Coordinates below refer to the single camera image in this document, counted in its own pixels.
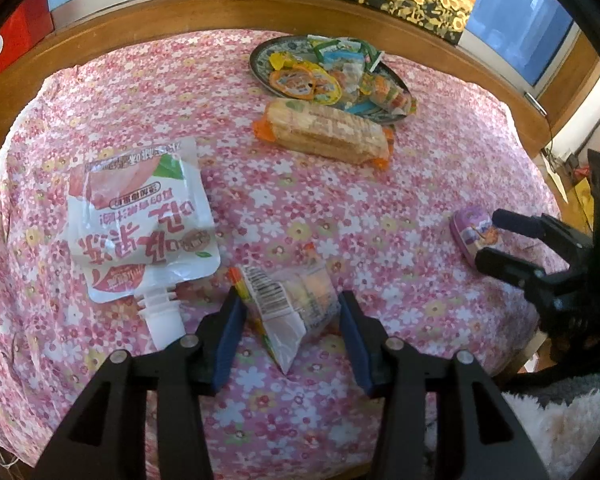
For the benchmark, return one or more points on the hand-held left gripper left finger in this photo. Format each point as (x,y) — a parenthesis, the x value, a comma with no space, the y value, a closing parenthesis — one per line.
(230,340)

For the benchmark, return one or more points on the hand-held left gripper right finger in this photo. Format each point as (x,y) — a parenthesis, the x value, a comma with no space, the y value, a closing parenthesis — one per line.
(352,335)

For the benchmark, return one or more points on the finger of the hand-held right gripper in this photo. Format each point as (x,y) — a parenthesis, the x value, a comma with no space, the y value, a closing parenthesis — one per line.
(505,266)
(517,222)

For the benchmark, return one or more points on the purple candy tin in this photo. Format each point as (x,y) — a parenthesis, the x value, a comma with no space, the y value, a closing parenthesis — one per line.
(472,232)

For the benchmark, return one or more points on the clear packet with orange strip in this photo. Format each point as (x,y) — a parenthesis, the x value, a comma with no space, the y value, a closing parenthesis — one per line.
(285,305)

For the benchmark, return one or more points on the orange and green candy packet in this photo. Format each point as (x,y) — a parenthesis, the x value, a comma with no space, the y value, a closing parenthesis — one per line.
(387,95)

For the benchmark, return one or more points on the small clear candy packet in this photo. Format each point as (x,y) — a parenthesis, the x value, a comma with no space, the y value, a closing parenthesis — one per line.
(347,82)

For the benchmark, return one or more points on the green pea snack packet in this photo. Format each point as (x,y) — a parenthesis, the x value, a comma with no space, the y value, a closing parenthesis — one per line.
(365,52)

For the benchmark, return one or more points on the clear packet with blue edges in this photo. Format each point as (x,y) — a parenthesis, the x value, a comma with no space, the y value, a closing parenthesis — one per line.
(342,56)

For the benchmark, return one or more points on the orange jelly cup packet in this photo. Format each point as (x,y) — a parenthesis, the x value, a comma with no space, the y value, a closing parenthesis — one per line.
(300,82)

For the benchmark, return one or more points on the green packet with white label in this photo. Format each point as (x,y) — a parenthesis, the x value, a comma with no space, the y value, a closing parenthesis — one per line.
(325,42)

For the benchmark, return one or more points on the yellow snack packet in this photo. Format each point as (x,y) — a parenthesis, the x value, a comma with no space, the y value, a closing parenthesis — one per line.
(280,61)

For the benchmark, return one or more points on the blue patterned plate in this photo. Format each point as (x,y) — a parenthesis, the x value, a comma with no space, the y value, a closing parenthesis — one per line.
(262,57)

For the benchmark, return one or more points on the pink floral tablecloth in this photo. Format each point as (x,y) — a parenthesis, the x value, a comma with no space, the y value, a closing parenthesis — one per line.
(330,220)

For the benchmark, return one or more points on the white fleece garment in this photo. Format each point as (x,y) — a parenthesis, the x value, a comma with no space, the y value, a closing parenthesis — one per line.
(555,435)

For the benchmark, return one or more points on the pink jelly drink pouch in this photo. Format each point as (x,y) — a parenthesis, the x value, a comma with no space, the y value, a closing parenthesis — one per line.
(140,220)

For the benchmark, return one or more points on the cracker packet with orange ends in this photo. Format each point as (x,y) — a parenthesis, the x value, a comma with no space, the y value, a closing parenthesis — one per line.
(325,132)

